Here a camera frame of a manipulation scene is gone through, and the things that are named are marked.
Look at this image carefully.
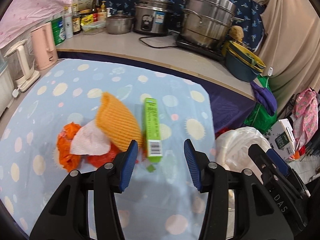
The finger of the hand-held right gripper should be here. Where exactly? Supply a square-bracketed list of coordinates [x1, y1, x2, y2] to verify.
[266, 148, 312, 198]
[247, 144, 275, 188]

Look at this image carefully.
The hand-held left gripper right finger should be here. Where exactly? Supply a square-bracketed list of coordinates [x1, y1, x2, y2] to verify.
[184, 139, 294, 240]

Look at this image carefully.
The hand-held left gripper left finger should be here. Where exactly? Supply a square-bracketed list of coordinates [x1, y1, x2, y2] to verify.
[29, 140, 139, 240]

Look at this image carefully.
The white bin with liner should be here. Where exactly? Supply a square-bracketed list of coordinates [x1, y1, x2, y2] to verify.
[215, 126, 272, 178]

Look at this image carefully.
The light green cardboard box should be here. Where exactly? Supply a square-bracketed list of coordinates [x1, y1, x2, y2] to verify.
[142, 97, 163, 173]

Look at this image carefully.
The long orange foam net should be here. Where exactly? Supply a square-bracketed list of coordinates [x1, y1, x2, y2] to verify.
[96, 92, 143, 152]

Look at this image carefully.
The white paper tissue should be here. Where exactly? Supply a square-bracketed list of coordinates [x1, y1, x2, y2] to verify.
[70, 121, 112, 155]

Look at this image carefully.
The orange plastic bag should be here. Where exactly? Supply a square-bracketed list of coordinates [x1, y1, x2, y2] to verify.
[56, 122, 83, 173]

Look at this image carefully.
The white milk box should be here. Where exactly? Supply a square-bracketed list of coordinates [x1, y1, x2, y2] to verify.
[265, 119, 297, 160]

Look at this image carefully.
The green bag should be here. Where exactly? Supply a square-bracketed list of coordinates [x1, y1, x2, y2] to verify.
[244, 75, 278, 134]

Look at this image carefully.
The pink floral cloth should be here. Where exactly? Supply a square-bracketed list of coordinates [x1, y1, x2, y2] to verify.
[292, 87, 320, 150]

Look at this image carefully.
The black metal rack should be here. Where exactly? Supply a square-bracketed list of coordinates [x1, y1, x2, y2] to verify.
[276, 94, 300, 120]

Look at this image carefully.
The purple cloth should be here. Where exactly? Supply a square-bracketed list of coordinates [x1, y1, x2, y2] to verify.
[250, 80, 278, 117]

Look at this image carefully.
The dark purple sheet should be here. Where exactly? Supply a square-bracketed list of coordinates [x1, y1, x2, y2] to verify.
[57, 51, 255, 130]

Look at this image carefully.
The blue planet print tablecloth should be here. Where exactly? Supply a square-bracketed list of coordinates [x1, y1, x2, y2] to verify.
[0, 58, 217, 240]

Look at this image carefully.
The stack of yellow dishes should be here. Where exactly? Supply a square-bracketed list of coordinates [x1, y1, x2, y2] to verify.
[221, 40, 267, 72]

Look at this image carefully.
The black induction cooker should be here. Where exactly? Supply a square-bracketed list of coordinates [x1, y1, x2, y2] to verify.
[175, 39, 227, 61]

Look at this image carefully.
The beige curtain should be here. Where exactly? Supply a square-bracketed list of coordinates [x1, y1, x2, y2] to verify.
[246, 0, 320, 115]

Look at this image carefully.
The brown loofah sponge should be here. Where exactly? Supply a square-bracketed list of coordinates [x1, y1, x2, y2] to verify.
[229, 26, 244, 43]

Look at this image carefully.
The small steel lidded pot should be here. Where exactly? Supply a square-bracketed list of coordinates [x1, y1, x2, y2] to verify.
[105, 10, 135, 35]

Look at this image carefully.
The clear plastic food container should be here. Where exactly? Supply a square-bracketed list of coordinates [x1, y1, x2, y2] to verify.
[80, 15, 107, 35]

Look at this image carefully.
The pink electric kettle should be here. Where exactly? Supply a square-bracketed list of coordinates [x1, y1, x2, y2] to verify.
[30, 22, 58, 71]

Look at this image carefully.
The stacked steel steamer pot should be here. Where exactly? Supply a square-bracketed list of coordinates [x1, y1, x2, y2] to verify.
[177, 0, 244, 50]

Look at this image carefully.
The white container grey lid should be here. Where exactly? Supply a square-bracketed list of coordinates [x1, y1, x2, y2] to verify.
[0, 52, 15, 118]

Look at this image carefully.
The dark sauce bottle white label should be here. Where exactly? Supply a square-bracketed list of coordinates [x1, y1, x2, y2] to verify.
[72, 4, 82, 35]

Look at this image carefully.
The steel rice cooker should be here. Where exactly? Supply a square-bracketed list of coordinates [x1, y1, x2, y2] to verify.
[132, 0, 174, 36]

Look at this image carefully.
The white glass kettle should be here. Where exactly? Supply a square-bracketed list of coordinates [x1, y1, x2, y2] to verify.
[4, 40, 40, 92]

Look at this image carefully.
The green can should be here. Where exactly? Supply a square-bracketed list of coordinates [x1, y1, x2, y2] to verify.
[51, 16, 67, 47]

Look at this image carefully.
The yellow condiment bottle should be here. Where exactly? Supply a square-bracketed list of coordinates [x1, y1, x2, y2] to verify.
[97, 1, 107, 22]

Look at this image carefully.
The dark glass bottle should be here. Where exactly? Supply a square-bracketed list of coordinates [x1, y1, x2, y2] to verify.
[90, 0, 98, 23]

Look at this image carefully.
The white cardboard box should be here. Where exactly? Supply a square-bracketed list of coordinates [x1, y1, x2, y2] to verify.
[72, 0, 93, 13]

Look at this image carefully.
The pink dotted curtain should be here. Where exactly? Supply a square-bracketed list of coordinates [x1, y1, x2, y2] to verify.
[0, 0, 100, 49]

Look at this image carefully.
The white cable with switch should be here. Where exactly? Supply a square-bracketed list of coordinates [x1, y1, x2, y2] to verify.
[266, 5, 292, 90]

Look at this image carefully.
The black power cable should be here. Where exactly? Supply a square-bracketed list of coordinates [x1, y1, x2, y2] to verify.
[139, 34, 179, 49]

